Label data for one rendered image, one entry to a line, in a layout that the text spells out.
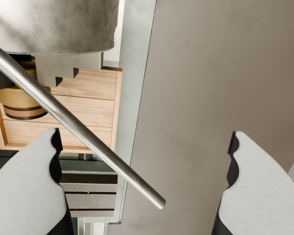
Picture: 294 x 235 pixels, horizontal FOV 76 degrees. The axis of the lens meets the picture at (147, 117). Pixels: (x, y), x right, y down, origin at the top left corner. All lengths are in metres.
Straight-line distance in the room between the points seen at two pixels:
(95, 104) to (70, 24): 0.39
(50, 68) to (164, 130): 1.48
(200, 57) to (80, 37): 1.37
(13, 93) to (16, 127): 0.35
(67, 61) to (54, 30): 0.12
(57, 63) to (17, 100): 0.09
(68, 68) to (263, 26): 1.58
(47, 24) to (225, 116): 1.76
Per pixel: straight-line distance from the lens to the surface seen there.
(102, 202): 0.77
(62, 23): 0.24
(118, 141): 1.10
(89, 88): 0.59
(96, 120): 0.64
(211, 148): 2.05
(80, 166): 0.74
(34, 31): 0.24
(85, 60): 0.34
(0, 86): 0.37
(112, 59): 0.58
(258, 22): 1.74
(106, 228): 1.47
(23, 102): 0.38
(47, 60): 0.36
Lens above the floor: 1.43
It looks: 60 degrees down
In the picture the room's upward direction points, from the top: 166 degrees clockwise
